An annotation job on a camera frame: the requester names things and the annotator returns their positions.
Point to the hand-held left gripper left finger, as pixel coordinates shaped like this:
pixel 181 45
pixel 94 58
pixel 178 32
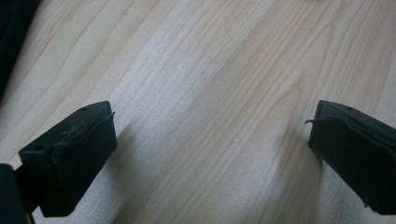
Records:
pixel 77 155

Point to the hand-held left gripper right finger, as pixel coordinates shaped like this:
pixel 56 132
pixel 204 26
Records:
pixel 358 155

